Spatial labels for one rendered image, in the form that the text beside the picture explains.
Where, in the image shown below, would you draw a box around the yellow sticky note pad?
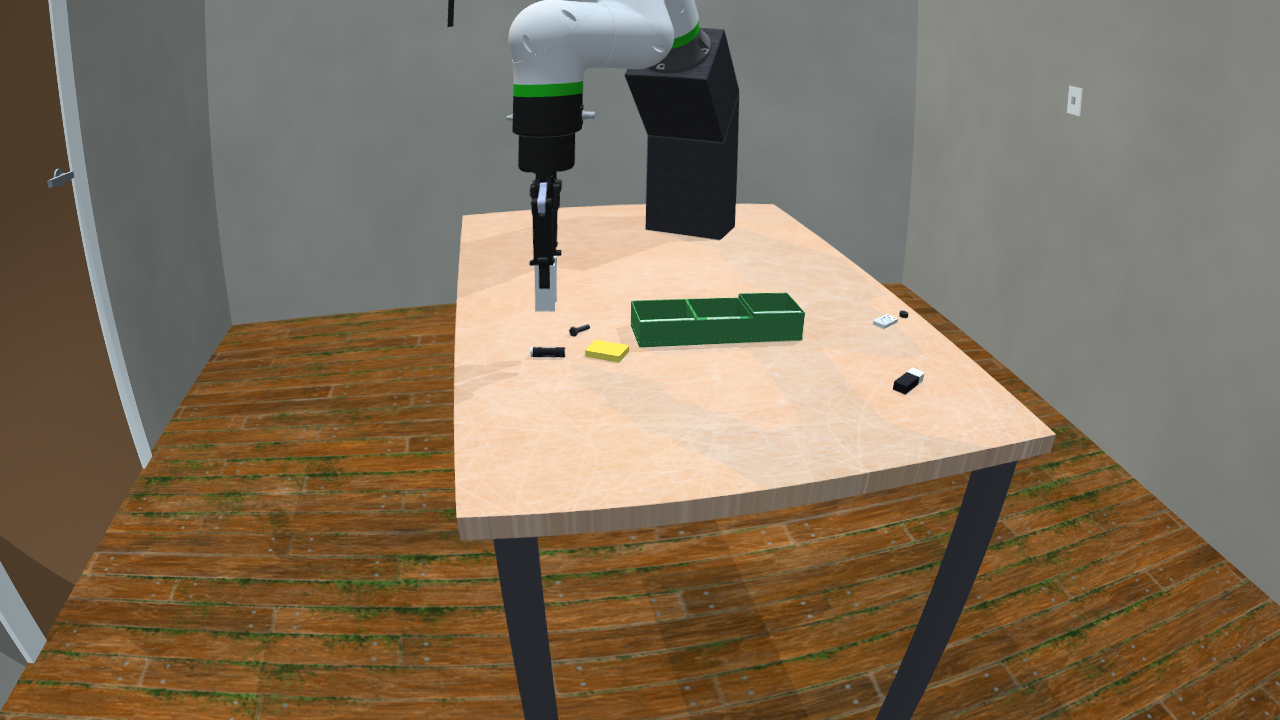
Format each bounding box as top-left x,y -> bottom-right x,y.
585,340 -> 628,363

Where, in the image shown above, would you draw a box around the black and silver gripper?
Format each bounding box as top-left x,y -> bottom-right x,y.
518,132 -> 575,313

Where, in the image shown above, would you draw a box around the green three-compartment bin rack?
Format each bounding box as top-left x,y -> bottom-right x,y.
631,293 -> 805,348

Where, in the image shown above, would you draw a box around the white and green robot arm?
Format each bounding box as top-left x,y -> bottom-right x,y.
507,0 -> 710,137

